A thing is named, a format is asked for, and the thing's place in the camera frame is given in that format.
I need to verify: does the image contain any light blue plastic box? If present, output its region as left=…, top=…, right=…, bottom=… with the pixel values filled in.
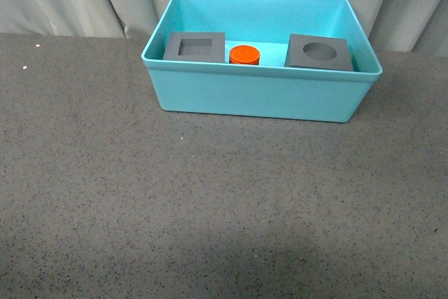
left=141, top=0, right=382, bottom=123

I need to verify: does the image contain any gray block with round hole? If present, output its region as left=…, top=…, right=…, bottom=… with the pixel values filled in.
left=284, top=34, right=354, bottom=71

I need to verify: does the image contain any orange cylinder with white numbers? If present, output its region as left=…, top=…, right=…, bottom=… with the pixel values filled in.
left=229, top=45, right=260, bottom=65

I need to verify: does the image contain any gray block with square hole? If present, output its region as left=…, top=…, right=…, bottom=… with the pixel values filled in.
left=163, top=32, right=225, bottom=63

